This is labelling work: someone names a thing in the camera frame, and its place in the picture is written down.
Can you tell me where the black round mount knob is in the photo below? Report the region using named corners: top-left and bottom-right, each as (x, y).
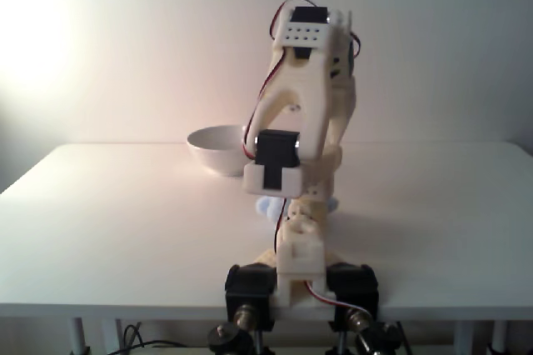
top-left (207, 323), bottom-right (235, 350)

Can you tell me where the red white black servo cable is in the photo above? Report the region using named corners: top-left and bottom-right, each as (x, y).
top-left (241, 44), bottom-right (295, 161)
top-left (303, 279), bottom-right (372, 319)
top-left (268, 0), bottom-right (311, 42)
top-left (272, 199), bottom-right (289, 255)

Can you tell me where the thin black cable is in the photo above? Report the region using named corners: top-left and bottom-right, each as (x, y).
top-left (118, 323), bottom-right (188, 351)

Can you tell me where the white ceramic bowl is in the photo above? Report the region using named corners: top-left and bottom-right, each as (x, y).
top-left (186, 124), bottom-right (262, 178)

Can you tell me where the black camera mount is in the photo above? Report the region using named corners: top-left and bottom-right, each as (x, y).
top-left (356, 321), bottom-right (407, 355)

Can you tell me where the skyblue plush bear doll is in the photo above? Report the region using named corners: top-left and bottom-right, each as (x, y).
top-left (254, 196), bottom-right (341, 222)

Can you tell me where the white table leg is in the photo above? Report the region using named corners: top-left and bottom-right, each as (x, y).
top-left (102, 319), bottom-right (122, 355)
top-left (69, 317), bottom-right (91, 355)
top-left (489, 321), bottom-right (511, 355)
top-left (453, 321), bottom-right (476, 355)

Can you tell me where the black table clamp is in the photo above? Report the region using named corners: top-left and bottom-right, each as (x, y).
top-left (224, 262), bottom-right (278, 355)
top-left (326, 262), bottom-right (380, 355)

